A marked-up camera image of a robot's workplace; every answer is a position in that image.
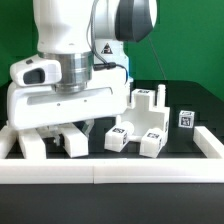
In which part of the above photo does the white chair backrest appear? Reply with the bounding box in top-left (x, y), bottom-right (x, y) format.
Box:
top-left (18, 123), bottom-right (88, 160)

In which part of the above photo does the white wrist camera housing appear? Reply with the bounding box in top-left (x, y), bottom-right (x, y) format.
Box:
top-left (10, 55), bottom-right (62, 87)

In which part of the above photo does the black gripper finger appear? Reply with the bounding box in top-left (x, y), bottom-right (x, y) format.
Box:
top-left (48, 126), bottom-right (64, 146)
top-left (82, 119), bottom-right (95, 137)

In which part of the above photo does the white U-shaped frame wall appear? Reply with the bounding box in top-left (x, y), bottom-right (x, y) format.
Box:
top-left (0, 126), bottom-right (224, 184)

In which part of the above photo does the white tagged cube right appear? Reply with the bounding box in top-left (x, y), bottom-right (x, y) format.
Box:
top-left (178, 110), bottom-right (195, 128)

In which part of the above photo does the white chair seat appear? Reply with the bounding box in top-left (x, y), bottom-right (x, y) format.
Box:
top-left (116, 84), bottom-right (170, 137)

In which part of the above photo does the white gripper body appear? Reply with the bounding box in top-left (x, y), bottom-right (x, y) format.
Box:
top-left (7, 68), bottom-right (129, 130)

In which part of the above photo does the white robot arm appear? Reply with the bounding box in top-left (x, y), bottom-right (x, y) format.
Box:
top-left (7, 0), bottom-right (157, 130)

